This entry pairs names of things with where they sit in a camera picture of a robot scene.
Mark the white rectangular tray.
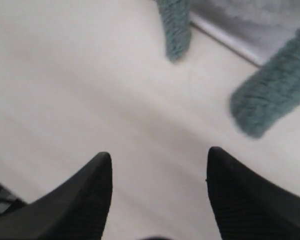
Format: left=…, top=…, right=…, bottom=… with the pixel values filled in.
left=190, top=0, right=300, bottom=66

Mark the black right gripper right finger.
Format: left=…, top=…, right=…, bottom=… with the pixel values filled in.
left=206, top=146, right=300, bottom=240

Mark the green fuzzy scarf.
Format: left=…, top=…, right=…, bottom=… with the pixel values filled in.
left=156, top=0, right=300, bottom=139

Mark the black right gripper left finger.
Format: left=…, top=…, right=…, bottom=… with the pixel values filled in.
left=0, top=152, right=113, bottom=240

